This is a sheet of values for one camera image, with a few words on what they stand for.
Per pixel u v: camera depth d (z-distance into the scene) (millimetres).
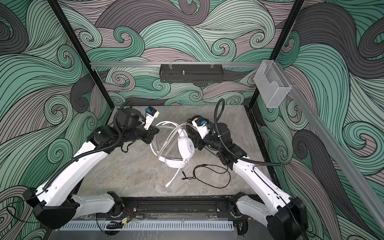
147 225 697
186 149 559
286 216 367
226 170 860
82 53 879
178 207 747
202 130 619
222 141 527
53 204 376
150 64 1772
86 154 409
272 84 788
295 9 714
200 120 600
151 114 577
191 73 952
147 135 588
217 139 533
